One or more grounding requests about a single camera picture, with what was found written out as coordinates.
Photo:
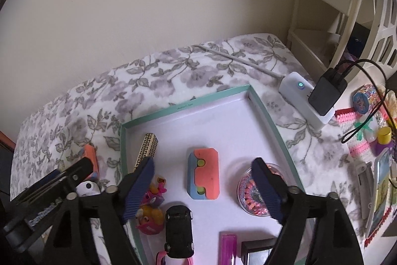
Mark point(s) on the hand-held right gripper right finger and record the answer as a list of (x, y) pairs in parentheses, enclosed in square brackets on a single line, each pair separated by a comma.
[(268, 190)]

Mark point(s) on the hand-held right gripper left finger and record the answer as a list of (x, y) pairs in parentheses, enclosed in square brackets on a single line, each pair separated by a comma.
[(138, 190)]

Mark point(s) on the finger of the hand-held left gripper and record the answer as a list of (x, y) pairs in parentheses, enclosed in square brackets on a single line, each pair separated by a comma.
[(46, 209), (37, 187)]

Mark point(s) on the gold patterned small box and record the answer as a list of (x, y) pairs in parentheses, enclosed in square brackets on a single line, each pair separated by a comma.
[(148, 145)]

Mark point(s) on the white and orange toy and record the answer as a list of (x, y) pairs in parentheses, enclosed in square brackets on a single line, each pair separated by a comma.
[(88, 189)]

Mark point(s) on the orange toy phone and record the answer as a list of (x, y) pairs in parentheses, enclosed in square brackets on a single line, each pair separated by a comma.
[(91, 159)]

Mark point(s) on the black toy car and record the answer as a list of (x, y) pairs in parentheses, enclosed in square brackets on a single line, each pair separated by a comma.
[(179, 230)]

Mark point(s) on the black charger plug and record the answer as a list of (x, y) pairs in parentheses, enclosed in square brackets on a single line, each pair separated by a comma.
[(256, 252)]

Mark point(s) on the orange and blue block toy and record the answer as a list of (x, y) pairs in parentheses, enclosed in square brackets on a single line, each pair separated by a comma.
[(204, 172)]

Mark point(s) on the teal-rimmed white tray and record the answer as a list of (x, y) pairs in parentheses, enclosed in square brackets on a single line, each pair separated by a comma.
[(217, 119)]

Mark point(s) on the clear ball with orange doughnut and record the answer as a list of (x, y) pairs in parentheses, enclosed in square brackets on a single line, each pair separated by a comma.
[(248, 190)]

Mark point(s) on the pink toy figure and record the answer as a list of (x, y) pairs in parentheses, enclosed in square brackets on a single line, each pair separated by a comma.
[(152, 217)]

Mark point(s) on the reddish-brown board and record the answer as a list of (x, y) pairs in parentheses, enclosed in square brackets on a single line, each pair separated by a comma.
[(6, 140)]

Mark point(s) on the grey clip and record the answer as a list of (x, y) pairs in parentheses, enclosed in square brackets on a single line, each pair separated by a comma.
[(365, 190)]

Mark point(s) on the white power strip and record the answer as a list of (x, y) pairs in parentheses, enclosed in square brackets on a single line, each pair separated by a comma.
[(294, 88)]

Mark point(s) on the pink beaded strip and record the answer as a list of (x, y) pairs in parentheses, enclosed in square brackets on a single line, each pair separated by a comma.
[(347, 116)]

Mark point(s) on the colourful picture card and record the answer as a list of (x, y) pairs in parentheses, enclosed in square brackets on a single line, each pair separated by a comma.
[(380, 190)]

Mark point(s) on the green bow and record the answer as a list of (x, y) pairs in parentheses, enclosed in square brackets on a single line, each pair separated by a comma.
[(363, 131)]

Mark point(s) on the black power adapter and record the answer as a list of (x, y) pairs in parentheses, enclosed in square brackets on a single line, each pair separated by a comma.
[(327, 92)]

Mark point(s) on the floral blanket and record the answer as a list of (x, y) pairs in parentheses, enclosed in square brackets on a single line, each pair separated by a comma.
[(173, 72)]

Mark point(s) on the purple bottle with yellow cap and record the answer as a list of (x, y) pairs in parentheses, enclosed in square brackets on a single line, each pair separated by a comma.
[(384, 139)]

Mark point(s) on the cream wooden shelf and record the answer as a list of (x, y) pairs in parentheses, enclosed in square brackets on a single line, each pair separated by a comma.
[(322, 4)]

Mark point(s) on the white plastic basket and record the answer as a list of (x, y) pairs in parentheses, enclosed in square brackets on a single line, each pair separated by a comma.
[(386, 32)]

